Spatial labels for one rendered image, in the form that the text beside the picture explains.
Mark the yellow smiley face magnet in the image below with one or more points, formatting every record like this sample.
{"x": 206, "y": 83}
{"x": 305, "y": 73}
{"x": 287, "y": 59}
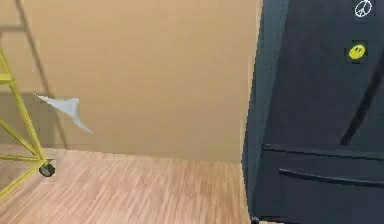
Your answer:
{"x": 357, "y": 52}

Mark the yellow wheeled cart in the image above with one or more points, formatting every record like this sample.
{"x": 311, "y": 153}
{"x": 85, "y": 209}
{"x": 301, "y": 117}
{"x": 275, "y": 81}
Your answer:
{"x": 23, "y": 110}

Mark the white peace sign magnet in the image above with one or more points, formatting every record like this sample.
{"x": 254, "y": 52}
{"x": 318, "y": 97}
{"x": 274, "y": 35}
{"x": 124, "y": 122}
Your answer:
{"x": 363, "y": 8}

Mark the pale grey pointed shape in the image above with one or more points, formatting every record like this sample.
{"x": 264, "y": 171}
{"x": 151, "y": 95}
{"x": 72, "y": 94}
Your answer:
{"x": 68, "y": 106}

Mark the black fridge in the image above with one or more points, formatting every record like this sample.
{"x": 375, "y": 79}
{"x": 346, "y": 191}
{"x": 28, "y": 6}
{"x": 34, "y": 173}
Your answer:
{"x": 300, "y": 100}

